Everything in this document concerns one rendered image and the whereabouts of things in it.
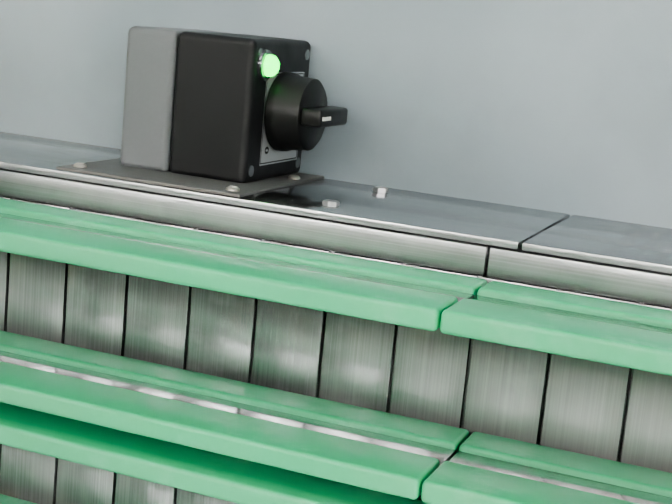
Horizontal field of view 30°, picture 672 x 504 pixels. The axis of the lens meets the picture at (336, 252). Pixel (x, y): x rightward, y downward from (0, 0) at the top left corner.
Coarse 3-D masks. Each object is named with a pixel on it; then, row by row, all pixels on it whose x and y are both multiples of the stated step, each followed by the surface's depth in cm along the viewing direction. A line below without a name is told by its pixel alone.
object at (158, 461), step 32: (0, 416) 62; (32, 416) 62; (32, 448) 60; (64, 448) 59; (96, 448) 59; (128, 448) 59; (160, 448) 60; (192, 448) 60; (160, 480) 58; (192, 480) 57; (224, 480) 57; (256, 480) 57; (288, 480) 57; (320, 480) 57
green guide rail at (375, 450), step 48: (0, 336) 68; (0, 384) 60; (48, 384) 61; (96, 384) 62; (144, 384) 63; (192, 384) 63; (240, 384) 64; (144, 432) 58; (192, 432) 57; (240, 432) 57; (288, 432) 57; (336, 432) 59; (384, 432) 59; (432, 432) 59; (480, 432) 60; (336, 480) 54; (384, 480) 53; (432, 480) 53; (480, 480) 53; (528, 480) 54; (576, 480) 55; (624, 480) 55
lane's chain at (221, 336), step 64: (0, 256) 70; (0, 320) 70; (64, 320) 69; (128, 320) 67; (192, 320) 66; (320, 320) 63; (256, 384) 65; (320, 384) 63; (384, 384) 62; (448, 384) 61; (512, 384) 60; (576, 384) 58; (640, 384) 57; (576, 448) 59; (640, 448) 58
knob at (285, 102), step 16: (288, 80) 70; (304, 80) 70; (272, 96) 69; (288, 96) 69; (304, 96) 69; (320, 96) 71; (272, 112) 69; (288, 112) 69; (304, 112) 69; (320, 112) 68; (336, 112) 70; (272, 128) 69; (288, 128) 69; (304, 128) 70; (320, 128) 72; (272, 144) 70; (288, 144) 70; (304, 144) 70
